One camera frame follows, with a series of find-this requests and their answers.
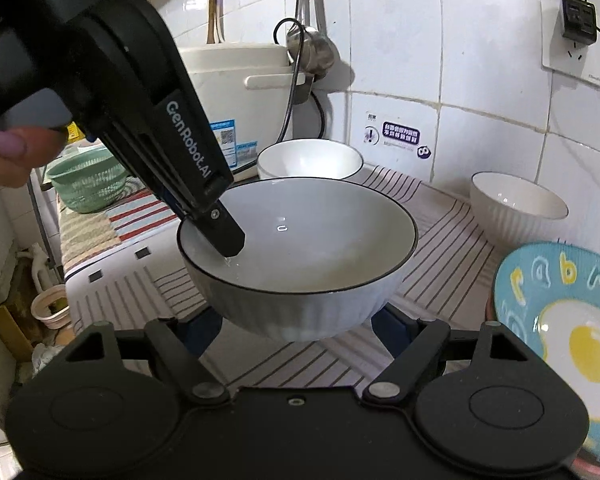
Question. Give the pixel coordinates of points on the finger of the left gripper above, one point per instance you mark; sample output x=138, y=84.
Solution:
x=221, y=230

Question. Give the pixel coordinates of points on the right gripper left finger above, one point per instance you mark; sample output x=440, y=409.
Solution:
x=176, y=347

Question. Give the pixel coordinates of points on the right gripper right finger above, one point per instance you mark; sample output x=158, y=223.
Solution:
x=417, y=348

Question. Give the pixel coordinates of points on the black-rimmed white bowl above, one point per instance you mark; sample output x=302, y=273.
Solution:
x=321, y=257

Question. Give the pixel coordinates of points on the white ribbed bowl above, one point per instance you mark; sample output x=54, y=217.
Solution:
x=314, y=158
x=513, y=211

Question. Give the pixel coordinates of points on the teal fried egg plate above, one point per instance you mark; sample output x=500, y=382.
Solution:
x=548, y=295

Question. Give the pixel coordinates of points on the white ribbed bowl back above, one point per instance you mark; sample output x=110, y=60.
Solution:
x=513, y=211

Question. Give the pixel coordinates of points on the pink bunny carrot plate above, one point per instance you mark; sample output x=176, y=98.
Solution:
x=586, y=466

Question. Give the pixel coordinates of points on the left hand pink nails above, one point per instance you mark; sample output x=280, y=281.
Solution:
x=24, y=148

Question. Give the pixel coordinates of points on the striped table cloth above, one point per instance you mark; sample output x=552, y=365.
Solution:
x=449, y=278

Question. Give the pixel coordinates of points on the red striped towel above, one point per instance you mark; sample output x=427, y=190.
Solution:
x=135, y=212

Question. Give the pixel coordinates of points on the white rice cooker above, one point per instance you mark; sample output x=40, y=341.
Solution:
x=244, y=90

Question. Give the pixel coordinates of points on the green plastic strainer basket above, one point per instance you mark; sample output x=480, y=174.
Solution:
x=89, y=181

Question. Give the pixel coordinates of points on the wooden hanging utensil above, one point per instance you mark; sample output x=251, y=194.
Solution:
x=214, y=26

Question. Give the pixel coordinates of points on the hanging steel ladle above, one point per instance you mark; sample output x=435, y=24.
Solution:
x=307, y=37

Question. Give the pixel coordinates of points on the black power adapter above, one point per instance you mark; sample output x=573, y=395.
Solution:
x=579, y=22

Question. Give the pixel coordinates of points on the wall sticker label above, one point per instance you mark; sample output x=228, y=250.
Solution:
x=390, y=132

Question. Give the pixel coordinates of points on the white wall socket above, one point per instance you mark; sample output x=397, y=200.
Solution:
x=567, y=56

